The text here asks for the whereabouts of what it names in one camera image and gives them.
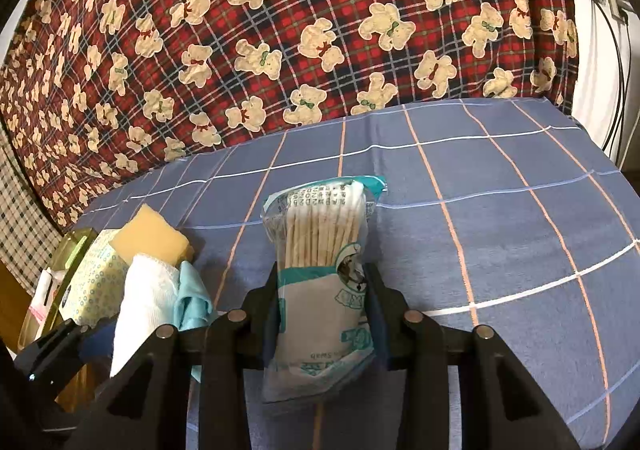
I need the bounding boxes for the olive green tray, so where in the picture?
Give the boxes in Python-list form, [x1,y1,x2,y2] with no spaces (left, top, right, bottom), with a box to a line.
[17,227,111,356]

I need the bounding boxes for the white cloth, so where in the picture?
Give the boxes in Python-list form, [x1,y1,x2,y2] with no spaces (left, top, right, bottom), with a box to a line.
[109,252,182,378]

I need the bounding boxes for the cotton swab packet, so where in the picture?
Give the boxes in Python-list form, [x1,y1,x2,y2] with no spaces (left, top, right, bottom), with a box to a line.
[261,175,390,403]

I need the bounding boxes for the yellow sponge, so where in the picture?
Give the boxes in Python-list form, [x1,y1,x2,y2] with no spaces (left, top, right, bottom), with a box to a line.
[109,203,195,267]

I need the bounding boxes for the white and pink packet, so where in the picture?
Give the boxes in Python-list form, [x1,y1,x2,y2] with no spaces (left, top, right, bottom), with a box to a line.
[27,267,68,331]

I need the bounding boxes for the patterned tissue pack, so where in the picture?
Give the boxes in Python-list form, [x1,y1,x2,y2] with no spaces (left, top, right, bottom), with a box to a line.
[59,229,132,328]

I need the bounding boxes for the wooden furniture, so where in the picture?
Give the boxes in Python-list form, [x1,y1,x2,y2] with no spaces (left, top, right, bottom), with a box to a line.
[0,262,32,343]

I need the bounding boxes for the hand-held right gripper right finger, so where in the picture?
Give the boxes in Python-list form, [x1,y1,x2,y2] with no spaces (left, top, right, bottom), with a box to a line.
[365,262,583,450]

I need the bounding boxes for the red plaid teddy bear blanket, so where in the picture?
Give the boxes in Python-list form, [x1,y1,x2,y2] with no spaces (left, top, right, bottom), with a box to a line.
[0,0,581,231]

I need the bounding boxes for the white plug adapter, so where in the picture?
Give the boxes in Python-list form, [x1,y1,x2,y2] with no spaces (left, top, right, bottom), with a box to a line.
[602,0,633,23]

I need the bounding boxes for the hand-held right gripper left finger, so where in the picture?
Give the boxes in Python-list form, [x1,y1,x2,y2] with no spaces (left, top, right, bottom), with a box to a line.
[65,262,281,450]

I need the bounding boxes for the beige checked cloth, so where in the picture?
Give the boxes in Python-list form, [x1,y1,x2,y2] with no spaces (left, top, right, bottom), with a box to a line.
[0,130,68,281]

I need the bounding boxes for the blue checked bed sheet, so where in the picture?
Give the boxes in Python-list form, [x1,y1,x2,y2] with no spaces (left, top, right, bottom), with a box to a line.
[75,97,640,450]

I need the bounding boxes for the light blue cloth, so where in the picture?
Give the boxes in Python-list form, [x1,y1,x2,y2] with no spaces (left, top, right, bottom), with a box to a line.
[172,260,218,381]

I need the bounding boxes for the power cable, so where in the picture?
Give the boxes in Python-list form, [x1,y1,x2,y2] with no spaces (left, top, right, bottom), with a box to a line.
[597,5,635,166]

